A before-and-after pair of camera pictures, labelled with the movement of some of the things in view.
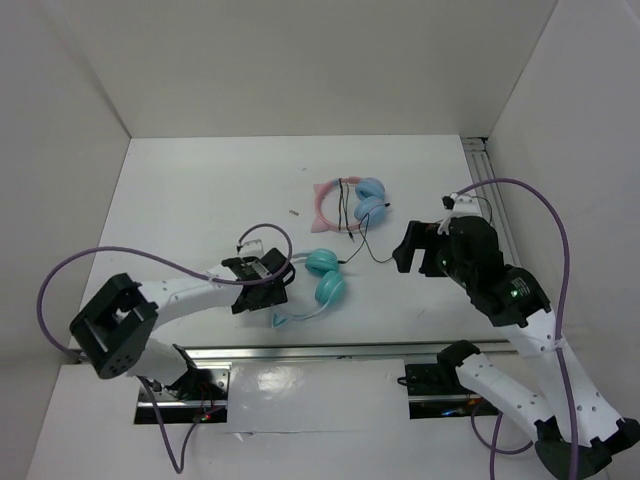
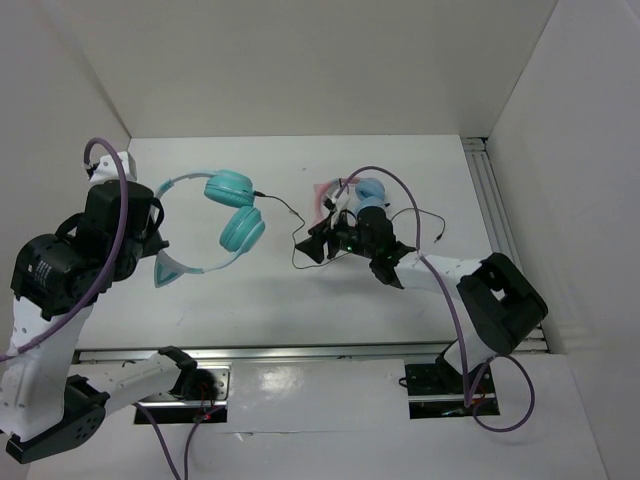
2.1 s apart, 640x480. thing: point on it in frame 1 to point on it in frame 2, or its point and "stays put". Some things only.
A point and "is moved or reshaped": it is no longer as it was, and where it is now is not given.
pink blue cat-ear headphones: [369, 208] stays put
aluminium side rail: [491, 196] stays put
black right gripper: [422, 235] to [314, 246]
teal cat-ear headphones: [329, 289] to [241, 228]
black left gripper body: [274, 293] to [147, 243]
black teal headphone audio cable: [364, 240] is moved or reshaped
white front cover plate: [331, 395] stays put
